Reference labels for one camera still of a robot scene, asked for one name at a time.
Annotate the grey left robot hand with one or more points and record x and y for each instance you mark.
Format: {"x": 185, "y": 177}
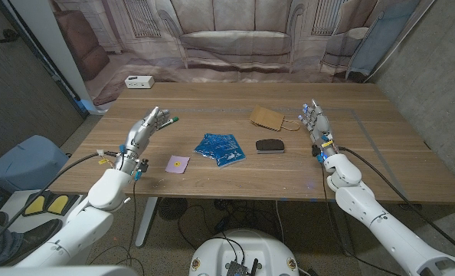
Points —
{"x": 139, "y": 134}

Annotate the black round fan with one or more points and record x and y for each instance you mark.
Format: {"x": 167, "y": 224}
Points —
{"x": 173, "y": 209}

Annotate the blue padded chair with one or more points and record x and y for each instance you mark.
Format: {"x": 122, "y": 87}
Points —
{"x": 24, "y": 165}

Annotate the purple sticker sheet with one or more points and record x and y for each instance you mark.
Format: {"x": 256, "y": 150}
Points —
{"x": 177, "y": 165}

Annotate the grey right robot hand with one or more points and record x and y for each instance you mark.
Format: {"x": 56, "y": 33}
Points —
{"x": 319, "y": 126}

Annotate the black whiteboard eraser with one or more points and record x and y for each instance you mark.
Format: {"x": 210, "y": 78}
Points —
{"x": 269, "y": 145}

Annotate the white marker with green cap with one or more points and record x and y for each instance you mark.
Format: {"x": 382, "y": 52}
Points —
{"x": 172, "y": 121}

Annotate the white power box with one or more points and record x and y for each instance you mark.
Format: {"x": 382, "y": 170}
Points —
{"x": 139, "y": 81}

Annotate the printed sofa backdrop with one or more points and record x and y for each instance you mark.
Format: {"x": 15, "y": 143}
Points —
{"x": 235, "y": 38}

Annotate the blue gel bag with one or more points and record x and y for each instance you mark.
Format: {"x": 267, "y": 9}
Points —
{"x": 220, "y": 148}

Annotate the white table leg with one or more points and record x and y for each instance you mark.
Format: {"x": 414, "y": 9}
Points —
{"x": 146, "y": 222}

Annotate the yellow foot pedal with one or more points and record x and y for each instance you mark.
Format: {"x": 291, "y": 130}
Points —
{"x": 60, "y": 204}
{"x": 36, "y": 205}

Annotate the person's black shoe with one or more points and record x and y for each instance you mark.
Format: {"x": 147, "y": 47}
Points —
{"x": 32, "y": 237}

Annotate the brown paper bag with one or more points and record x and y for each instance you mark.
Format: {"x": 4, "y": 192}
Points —
{"x": 266, "y": 117}

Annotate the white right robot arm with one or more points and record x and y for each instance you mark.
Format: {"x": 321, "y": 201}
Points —
{"x": 365, "y": 207}

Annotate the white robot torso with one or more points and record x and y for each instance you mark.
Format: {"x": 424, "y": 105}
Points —
{"x": 246, "y": 247}

